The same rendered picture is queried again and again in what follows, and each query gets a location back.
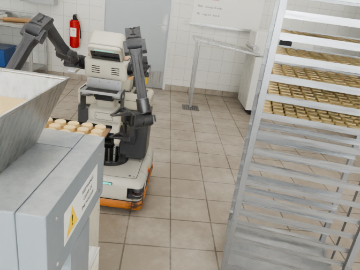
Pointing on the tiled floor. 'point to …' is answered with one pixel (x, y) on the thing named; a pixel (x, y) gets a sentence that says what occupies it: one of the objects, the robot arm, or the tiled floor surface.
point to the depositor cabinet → (93, 263)
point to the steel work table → (32, 50)
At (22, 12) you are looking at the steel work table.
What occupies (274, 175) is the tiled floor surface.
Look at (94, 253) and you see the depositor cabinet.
